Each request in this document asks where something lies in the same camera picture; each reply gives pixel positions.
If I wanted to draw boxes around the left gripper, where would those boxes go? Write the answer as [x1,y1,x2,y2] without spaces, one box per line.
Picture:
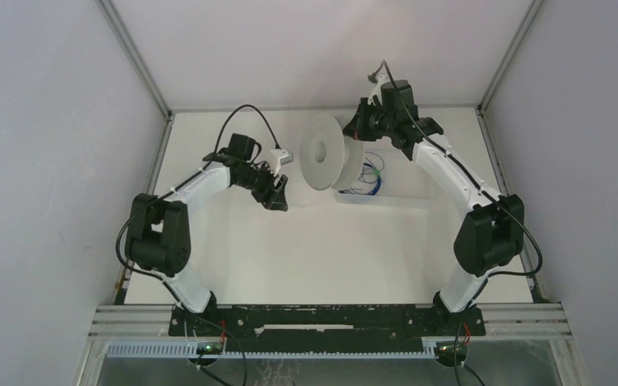
[235,161,288,212]

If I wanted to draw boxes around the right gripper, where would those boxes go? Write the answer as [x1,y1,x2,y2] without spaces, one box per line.
[344,97,396,142]

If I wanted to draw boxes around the white cable spool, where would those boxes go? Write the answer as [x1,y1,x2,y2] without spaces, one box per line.
[299,113,365,191]

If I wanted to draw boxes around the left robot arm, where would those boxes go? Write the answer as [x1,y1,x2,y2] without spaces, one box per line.
[118,133,294,335]

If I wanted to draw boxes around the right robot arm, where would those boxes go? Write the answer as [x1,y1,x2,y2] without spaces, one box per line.
[343,75,525,335]

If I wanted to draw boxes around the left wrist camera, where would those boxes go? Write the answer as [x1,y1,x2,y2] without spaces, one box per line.
[269,148,294,176]

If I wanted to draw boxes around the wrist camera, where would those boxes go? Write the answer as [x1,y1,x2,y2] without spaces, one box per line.
[368,73,390,105]
[269,148,294,176]

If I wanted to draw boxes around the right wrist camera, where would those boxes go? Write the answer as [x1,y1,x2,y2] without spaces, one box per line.
[368,73,390,105]

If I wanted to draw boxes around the blue cable coil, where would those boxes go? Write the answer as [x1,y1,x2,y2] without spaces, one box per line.
[340,151,386,196]

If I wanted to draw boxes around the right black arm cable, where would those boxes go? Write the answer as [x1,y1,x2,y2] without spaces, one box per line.
[370,60,543,386]

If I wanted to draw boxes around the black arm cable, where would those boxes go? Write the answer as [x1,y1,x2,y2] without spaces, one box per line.
[114,104,282,299]
[370,60,543,386]

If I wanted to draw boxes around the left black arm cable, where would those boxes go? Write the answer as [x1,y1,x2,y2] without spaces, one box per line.
[114,104,282,299]

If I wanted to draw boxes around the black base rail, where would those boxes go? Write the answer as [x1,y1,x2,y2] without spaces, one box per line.
[167,300,487,350]

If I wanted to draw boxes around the white slotted cable duct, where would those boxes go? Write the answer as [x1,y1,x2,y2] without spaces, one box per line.
[106,339,466,359]

